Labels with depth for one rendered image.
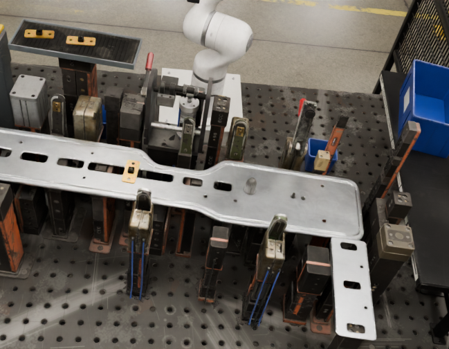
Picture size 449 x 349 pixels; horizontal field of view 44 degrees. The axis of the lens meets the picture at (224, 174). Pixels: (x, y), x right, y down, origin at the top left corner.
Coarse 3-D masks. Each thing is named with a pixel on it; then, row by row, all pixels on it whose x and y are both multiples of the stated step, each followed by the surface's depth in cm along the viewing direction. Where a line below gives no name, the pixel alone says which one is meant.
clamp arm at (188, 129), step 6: (186, 120) 158; (192, 120) 158; (186, 126) 159; (192, 126) 159; (186, 132) 160; (192, 132) 161; (186, 138) 162; (192, 138) 162; (180, 144) 163; (186, 144) 163; (180, 150) 164; (186, 150) 164
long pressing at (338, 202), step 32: (0, 128) 159; (0, 160) 152; (96, 160) 157; (96, 192) 150; (128, 192) 151; (160, 192) 152; (192, 192) 154; (224, 192) 156; (256, 192) 157; (288, 192) 159; (320, 192) 161; (352, 192) 163; (256, 224) 150; (288, 224) 151; (320, 224) 153; (352, 224) 154
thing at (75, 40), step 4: (68, 36) 167; (72, 36) 167; (80, 36) 166; (68, 40) 165; (72, 40) 165; (76, 40) 166; (80, 40) 165; (84, 40) 166; (88, 40) 166; (92, 40) 167; (76, 44) 165; (80, 44) 165; (84, 44) 165; (88, 44) 165; (92, 44) 165
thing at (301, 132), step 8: (304, 104) 152; (312, 104) 153; (304, 112) 152; (312, 112) 151; (304, 120) 157; (312, 120) 156; (296, 128) 159; (304, 128) 158; (296, 136) 159; (304, 136) 160; (304, 144) 161
